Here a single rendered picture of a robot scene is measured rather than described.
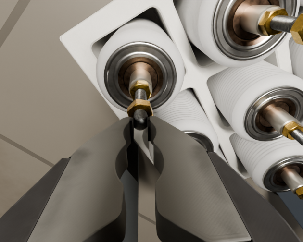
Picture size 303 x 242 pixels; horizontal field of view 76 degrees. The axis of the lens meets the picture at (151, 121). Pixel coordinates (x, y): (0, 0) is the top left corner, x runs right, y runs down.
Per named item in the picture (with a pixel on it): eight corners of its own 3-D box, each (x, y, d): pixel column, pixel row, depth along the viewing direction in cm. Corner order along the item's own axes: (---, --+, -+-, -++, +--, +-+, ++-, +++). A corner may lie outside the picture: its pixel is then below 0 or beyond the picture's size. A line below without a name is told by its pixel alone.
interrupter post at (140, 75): (152, 66, 20) (153, 77, 17) (151, 88, 21) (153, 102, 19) (128, 66, 20) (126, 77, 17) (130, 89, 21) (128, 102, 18)
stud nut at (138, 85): (153, 83, 18) (153, 87, 17) (148, 100, 18) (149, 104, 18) (132, 79, 17) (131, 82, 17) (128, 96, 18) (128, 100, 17)
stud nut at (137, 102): (156, 102, 14) (156, 107, 14) (150, 121, 15) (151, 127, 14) (129, 97, 14) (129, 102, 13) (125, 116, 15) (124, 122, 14)
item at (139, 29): (168, 16, 34) (191, 29, 18) (165, 71, 39) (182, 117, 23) (111, 16, 33) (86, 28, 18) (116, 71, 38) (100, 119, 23)
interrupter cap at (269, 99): (319, 98, 23) (323, 101, 22) (274, 145, 26) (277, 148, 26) (270, 74, 21) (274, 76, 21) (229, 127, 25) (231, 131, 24)
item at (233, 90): (255, 57, 38) (334, 95, 23) (226, 98, 42) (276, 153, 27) (214, 36, 36) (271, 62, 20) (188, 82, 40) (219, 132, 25)
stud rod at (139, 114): (146, 80, 19) (149, 120, 13) (144, 89, 20) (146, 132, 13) (136, 78, 19) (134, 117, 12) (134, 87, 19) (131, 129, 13)
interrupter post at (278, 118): (287, 109, 24) (307, 123, 21) (273, 124, 25) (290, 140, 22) (272, 102, 23) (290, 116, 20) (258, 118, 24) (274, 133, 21)
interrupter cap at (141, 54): (178, 40, 19) (180, 41, 18) (173, 109, 23) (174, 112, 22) (100, 40, 19) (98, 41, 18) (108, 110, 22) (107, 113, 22)
